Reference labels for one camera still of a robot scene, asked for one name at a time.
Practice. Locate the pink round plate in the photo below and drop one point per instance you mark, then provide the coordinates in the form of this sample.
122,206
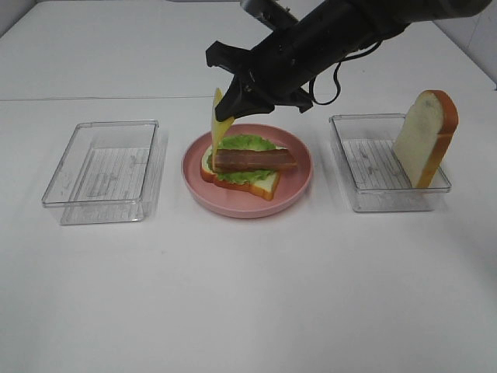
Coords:
238,204

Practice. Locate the yellow cheese slice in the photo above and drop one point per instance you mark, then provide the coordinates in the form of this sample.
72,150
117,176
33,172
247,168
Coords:
218,128

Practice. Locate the green lettuce leaf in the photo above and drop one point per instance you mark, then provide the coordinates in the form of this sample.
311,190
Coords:
246,142

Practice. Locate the clear right plastic tray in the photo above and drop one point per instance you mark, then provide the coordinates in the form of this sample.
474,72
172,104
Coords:
373,177

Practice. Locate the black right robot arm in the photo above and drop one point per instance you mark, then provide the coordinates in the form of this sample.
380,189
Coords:
413,12

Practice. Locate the bread slice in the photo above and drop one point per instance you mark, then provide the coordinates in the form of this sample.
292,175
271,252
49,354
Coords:
261,183
425,136

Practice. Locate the clear plastic tray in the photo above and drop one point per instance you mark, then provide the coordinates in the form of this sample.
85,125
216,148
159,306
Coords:
110,172
373,177

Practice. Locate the clear left plastic tray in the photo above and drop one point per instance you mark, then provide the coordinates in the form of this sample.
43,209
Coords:
110,172

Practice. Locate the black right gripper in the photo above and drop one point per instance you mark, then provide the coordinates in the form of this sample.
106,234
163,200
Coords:
297,50

